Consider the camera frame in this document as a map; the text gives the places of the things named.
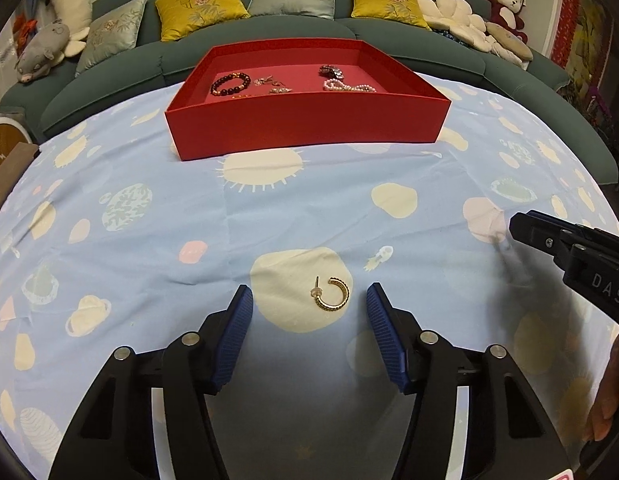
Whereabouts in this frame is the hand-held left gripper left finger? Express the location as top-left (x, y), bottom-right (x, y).
top-left (50, 284), bottom-right (254, 480)

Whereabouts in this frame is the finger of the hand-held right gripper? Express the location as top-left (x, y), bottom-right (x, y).
top-left (508, 211), bottom-right (619, 319)

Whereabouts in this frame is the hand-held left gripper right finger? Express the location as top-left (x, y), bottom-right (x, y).
top-left (366, 282), bottom-right (573, 480)

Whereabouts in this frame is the gold hoop earring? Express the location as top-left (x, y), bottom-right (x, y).
top-left (309, 276), bottom-right (350, 313)

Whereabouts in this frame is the red shallow box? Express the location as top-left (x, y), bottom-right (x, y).
top-left (164, 39), bottom-right (451, 162)

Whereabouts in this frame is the white pearl bracelet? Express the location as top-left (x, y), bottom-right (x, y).
top-left (323, 79), bottom-right (378, 94)

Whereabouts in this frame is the person's right hand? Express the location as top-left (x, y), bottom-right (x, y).
top-left (586, 329), bottom-right (619, 444)

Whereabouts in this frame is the blue planet print tablecloth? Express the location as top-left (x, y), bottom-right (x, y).
top-left (0, 72), bottom-right (619, 480)

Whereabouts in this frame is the brown round cushion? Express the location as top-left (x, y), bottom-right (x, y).
top-left (484, 22), bottom-right (533, 64)

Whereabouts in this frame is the dark blue beaded item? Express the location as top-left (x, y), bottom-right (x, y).
top-left (433, 27), bottom-right (471, 44)

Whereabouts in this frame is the red monkey plush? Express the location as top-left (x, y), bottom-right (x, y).
top-left (484, 0), bottom-right (529, 44)

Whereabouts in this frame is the white flower cushion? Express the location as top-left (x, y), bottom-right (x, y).
top-left (417, 0), bottom-right (486, 54)

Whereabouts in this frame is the brown cardboard box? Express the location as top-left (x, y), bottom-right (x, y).
top-left (0, 142), bottom-right (41, 222)

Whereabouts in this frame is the dark green sofa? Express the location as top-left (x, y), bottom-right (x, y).
top-left (0, 0), bottom-right (619, 186)

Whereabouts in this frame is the round white wooden device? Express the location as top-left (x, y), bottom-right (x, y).
top-left (0, 117), bottom-right (33, 172)

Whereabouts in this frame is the grey pig plush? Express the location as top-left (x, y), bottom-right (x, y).
top-left (16, 19), bottom-right (73, 85)

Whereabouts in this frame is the red orange toy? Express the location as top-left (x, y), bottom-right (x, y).
top-left (12, 17), bottom-right (38, 47)

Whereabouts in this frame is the long white plush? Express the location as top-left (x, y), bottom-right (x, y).
top-left (42, 0), bottom-right (93, 57)

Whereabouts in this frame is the red wall hanging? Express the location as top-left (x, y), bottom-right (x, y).
top-left (549, 0), bottom-right (616, 92)

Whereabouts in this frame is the dark red bead bracelet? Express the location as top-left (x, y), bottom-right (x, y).
top-left (210, 73), bottom-right (252, 98)

